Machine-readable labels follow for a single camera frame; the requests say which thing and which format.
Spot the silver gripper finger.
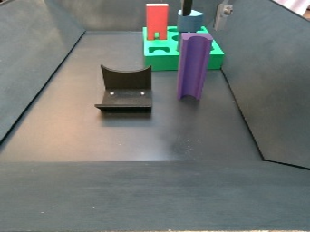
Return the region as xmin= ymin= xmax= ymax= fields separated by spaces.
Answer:
xmin=212 ymin=0 xmax=233 ymax=31
xmin=181 ymin=0 xmax=192 ymax=16

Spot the purple arch block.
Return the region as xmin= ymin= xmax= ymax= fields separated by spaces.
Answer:
xmin=176 ymin=33 xmax=213 ymax=100

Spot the black curved fixture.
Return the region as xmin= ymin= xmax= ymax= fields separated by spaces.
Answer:
xmin=94 ymin=65 xmax=152 ymax=111

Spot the red rectangular block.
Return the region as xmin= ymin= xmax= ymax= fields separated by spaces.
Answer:
xmin=145 ymin=4 xmax=168 ymax=40

